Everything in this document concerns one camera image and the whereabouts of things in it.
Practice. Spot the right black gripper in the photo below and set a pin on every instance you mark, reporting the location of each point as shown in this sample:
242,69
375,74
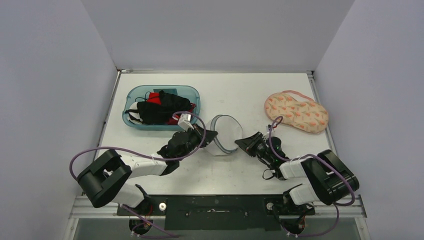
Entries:
251,145

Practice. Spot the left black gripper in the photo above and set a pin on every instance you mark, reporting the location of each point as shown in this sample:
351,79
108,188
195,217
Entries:
198,131

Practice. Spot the peach floral padded bra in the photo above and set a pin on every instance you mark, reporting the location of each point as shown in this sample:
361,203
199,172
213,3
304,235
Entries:
297,110

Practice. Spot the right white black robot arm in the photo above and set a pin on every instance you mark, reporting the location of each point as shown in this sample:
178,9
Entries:
329,179

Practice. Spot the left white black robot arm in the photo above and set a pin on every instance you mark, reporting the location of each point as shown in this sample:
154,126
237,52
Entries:
105,179

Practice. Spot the dark red lace bra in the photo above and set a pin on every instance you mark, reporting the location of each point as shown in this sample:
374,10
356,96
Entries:
174,121

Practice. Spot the white black bra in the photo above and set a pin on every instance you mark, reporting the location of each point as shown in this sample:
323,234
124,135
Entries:
133,114

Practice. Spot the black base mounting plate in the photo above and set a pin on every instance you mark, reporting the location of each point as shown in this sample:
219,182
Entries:
221,212

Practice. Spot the teal plastic bin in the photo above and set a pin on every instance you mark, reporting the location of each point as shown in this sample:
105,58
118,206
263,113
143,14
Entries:
139,92

